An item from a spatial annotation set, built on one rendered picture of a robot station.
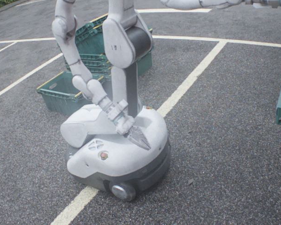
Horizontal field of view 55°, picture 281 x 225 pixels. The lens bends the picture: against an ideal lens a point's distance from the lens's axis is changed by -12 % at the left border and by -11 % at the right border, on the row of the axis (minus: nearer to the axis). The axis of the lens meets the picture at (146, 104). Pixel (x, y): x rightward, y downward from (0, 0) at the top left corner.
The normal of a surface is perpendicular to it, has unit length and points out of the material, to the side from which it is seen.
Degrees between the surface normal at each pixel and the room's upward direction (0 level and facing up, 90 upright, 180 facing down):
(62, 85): 83
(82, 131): 93
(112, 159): 41
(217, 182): 0
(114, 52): 90
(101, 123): 90
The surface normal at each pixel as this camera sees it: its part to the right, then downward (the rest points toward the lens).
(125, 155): 0.14, -0.38
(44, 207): -0.16, -0.86
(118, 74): -0.49, 0.51
